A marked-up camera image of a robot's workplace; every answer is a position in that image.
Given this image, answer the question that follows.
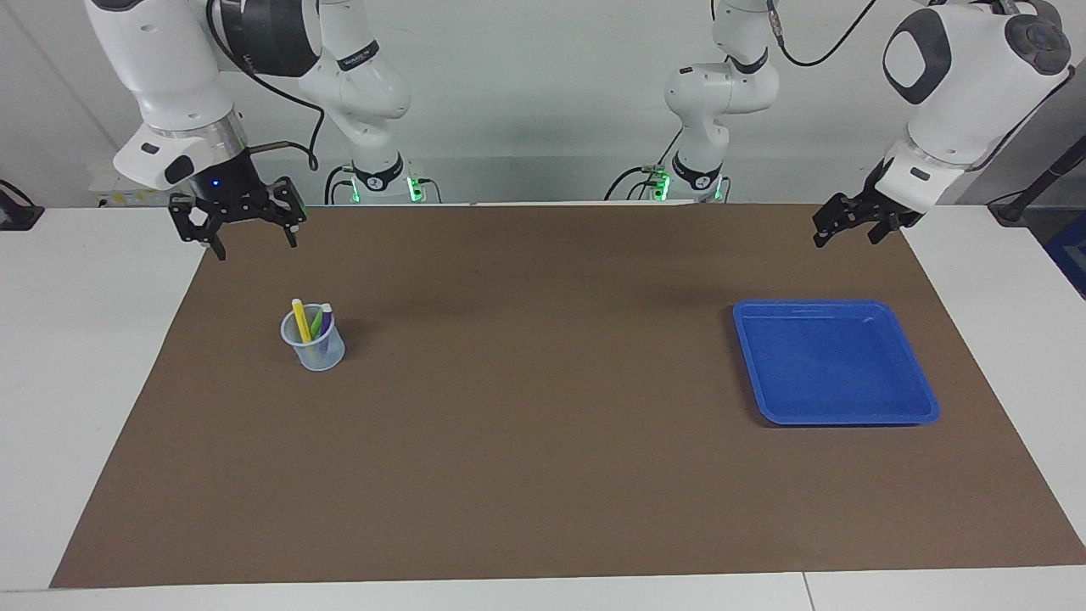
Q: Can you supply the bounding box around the blue storage bin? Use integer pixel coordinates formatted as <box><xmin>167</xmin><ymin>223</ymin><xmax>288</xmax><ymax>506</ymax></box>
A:
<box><xmin>1045</xmin><ymin>212</ymin><xmax>1086</xmax><ymax>298</ymax></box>

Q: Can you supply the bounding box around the brown paper table mat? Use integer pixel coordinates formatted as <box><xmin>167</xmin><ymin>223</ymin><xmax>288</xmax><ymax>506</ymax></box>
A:
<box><xmin>49</xmin><ymin>204</ymin><xmax>1086</xmax><ymax>589</ymax></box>

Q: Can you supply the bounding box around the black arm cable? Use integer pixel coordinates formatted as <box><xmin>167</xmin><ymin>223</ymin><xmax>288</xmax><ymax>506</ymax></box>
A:
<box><xmin>764</xmin><ymin>0</ymin><xmax>883</xmax><ymax>69</ymax></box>
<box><xmin>204</xmin><ymin>0</ymin><xmax>327</xmax><ymax>172</ymax></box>

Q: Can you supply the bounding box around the blue plastic tray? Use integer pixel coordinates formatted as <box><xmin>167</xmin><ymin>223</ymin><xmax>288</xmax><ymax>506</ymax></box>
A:
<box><xmin>732</xmin><ymin>299</ymin><xmax>941</xmax><ymax>427</ymax></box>

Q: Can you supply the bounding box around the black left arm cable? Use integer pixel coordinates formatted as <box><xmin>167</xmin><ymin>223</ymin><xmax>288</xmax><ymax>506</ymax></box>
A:
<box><xmin>764</xmin><ymin>0</ymin><xmax>883</xmax><ymax>69</ymax></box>

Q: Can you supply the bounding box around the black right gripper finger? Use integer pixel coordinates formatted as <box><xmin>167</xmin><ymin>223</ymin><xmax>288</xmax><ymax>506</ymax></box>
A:
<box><xmin>255</xmin><ymin>177</ymin><xmax>308</xmax><ymax>249</ymax></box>
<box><xmin>168</xmin><ymin>193</ymin><xmax>228</xmax><ymax>262</ymax></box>

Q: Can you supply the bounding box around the black stand pole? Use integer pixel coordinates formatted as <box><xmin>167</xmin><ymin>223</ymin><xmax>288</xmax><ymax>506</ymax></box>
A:
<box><xmin>988</xmin><ymin>132</ymin><xmax>1086</xmax><ymax>226</ymax></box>

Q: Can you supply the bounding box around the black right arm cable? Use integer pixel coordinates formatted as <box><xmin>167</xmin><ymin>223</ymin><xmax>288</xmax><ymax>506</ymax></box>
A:
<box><xmin>204</xmin><ymin>0</ymin><xmax>327</xmax><ymax>172</ymax></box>

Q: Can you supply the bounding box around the black clamp mount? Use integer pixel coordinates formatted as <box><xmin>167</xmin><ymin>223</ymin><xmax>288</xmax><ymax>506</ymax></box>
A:
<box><xmin>0</xmin><ymin>180</ymin><xmax>45</xmax><ymax>232</ymax></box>

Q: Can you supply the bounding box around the white power socket box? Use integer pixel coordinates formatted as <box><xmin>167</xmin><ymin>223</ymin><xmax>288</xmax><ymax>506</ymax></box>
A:
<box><xmin>89</xmin><ymin>165</ymin><xmax>183</xmax><ymax>207</ymax></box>

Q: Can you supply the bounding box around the translucent plastic cup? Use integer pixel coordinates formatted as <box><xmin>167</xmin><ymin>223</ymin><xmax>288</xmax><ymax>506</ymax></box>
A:
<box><xmin>281</xmin><ymin>304</ymin><xmax>346</xmax><ymax>373</ymax></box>

